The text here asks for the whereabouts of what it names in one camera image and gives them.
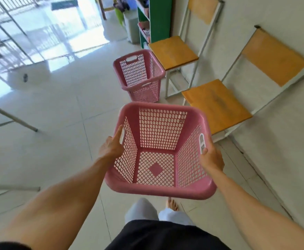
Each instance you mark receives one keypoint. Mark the person's left hand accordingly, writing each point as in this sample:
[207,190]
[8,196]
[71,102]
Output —
[110,147]

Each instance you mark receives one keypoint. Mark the person's left forearm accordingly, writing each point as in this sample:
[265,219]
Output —
[47,205]

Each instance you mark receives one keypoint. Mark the person's right hand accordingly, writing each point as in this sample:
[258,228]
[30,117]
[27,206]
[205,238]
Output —
[212,160]

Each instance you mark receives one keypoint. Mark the person's bare foot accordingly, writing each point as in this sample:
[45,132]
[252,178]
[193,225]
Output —
[172,205]

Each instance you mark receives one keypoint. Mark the person's left thumb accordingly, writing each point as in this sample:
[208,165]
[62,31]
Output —
[118,132]

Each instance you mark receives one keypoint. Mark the yellow wooden metal-frame chair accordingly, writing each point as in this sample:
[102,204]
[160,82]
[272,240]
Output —
[183,44]
[235,83]

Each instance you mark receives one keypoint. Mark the person's right thumb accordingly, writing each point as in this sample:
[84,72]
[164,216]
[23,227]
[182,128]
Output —
[204,151]

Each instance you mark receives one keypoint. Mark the large pink laundry basket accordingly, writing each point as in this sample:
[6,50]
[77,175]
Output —
[159,150]

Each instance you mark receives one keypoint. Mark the person's black shirt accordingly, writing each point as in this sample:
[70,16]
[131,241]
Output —
[167,235]

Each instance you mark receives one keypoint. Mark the lime green plastic container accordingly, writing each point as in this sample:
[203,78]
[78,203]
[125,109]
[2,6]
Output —
[119,16]

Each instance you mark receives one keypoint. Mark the green doormat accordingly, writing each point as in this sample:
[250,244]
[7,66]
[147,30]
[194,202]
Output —
[60,4]

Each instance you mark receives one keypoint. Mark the person's grey trousers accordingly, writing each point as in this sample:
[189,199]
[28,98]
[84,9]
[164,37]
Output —
[152,213]

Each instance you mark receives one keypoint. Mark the person's right forearm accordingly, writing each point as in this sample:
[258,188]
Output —
[256,210]

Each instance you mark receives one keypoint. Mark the green shelf unit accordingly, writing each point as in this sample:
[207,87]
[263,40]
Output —
[157,20]

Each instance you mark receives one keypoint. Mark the metal window grille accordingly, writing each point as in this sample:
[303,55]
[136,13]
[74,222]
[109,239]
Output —
[3,31]

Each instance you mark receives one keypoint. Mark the metal table leg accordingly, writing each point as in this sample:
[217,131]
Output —
[11,117]

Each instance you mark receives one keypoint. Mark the small pink laundry basket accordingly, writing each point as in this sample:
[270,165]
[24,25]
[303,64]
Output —
[138,75]

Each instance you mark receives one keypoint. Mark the grey trash bin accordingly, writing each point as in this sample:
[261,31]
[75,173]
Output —
[131,27]

